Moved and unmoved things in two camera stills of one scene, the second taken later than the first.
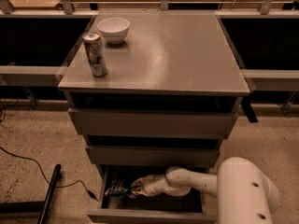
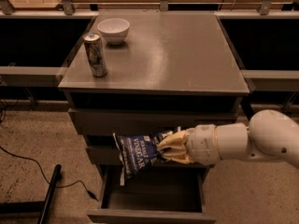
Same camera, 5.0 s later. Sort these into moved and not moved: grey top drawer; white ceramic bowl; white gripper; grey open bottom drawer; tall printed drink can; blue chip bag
Moved: white gripper; blue chip bag
Not moved: grey open bottom drawer; white ceramic bowl; tall printed drink can; grey top drawer
